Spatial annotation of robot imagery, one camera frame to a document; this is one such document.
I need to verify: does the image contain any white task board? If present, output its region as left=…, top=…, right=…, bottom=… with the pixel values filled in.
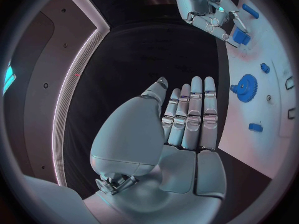
left=217, top=0, right=298, bottom=181

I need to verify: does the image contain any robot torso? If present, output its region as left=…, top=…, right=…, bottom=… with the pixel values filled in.
left=3, top=0, right=111, bottom=188

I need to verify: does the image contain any glowing light bar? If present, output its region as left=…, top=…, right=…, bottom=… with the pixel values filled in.
left=2, top=60, right=17, bottom=96

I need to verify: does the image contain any small blue block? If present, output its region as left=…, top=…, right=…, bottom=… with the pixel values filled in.
left=248, top=123, right=264, bottom=132

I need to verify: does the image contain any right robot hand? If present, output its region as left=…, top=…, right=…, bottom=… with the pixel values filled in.
left=173, top=0, right=252, bottom=49

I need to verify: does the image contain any blue long cylinder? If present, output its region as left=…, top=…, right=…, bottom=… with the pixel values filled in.
left=242, top=3, right=260, bottom=19

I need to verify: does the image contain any blue gear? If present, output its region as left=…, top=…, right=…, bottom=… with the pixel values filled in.
left=229, top=73, right=259, bottom=103

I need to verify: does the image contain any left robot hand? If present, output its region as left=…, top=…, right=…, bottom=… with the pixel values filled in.
left=83, top=76, right=228, bottom=224

